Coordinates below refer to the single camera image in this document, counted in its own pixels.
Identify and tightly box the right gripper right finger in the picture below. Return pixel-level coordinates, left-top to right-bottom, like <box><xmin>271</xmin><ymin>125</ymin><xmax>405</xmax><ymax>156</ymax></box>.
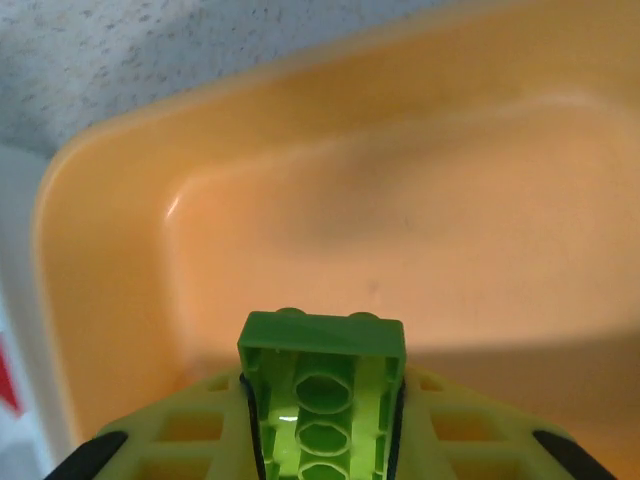
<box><xmin>387</xmin><ymin>363</ymin><xmax>600</xmax><ymax>480</ymax></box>

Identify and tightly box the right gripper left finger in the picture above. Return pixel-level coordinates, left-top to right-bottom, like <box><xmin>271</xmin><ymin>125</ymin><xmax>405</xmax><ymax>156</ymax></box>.
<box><xmin>47</xmin><ymin>366</ymin><xmax>265</xmax><ymax>480</ymax></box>

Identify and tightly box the green lego brick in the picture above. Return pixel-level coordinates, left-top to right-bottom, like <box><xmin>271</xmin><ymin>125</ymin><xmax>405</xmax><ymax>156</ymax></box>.
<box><xmin>235</xmin><ymin>308</ymin><xmax>406</xmax><ymax>480</ymax></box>

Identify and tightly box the orange plastic container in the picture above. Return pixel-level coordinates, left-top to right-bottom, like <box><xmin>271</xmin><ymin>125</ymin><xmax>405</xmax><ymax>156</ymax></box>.
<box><xmin>30</xmin><ymin>0</ymin><xmax>640</xmax><ymax>480</ymax></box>

